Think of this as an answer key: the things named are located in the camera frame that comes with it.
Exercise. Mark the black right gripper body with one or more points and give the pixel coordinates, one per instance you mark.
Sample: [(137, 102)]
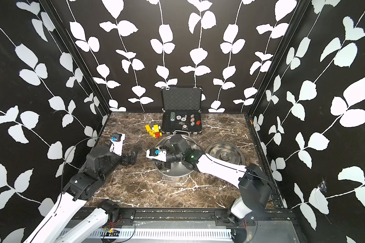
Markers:
[(174, 157)]

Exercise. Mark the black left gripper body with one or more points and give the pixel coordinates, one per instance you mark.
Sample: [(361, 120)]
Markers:
[(123, 159)]

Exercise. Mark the steel pot lid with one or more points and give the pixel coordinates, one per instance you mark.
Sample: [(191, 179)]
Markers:
[(226, 152)]

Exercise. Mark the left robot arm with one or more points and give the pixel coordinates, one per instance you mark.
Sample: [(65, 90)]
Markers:
[(100, 163)]

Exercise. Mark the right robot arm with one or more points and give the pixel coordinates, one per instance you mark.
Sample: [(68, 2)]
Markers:
[(253, 184)]

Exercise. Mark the large steel pot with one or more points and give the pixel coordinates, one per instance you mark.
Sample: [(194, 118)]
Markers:
[(177, 170)]

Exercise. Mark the blue green chip stack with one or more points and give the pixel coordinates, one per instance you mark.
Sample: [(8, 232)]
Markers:
[(172, 116)]

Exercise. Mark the black poker chip case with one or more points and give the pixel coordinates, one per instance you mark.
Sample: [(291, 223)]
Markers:
[(186, 103)]

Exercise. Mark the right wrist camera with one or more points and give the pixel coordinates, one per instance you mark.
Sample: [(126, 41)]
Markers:
[(156, 154)]

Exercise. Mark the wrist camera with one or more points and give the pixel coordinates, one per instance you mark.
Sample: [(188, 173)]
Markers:
[(116, 146), (156, 154)]

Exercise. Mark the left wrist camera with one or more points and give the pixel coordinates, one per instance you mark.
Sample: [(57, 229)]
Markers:
[(116, 146)]

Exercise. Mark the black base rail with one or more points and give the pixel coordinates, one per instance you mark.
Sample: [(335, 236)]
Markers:
[(196, 224)]

